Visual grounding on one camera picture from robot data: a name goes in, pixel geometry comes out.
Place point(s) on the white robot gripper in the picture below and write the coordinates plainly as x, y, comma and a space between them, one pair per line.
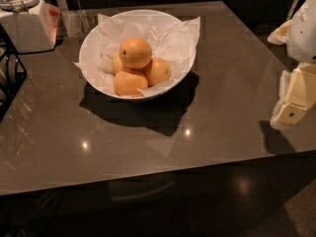
303, 34

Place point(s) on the orange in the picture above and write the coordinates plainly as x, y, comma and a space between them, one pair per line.
157, 71
130, 83
135, 53
117, 65

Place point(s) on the white ceramic bowl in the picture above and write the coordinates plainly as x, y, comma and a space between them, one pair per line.
138, 55

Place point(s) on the white paper liner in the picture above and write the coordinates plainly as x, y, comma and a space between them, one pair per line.
170, 39

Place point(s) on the clear plastic container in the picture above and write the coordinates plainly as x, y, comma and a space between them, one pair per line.
77, 23

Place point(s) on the white ceramic canister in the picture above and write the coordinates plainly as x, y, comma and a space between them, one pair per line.
33, 30

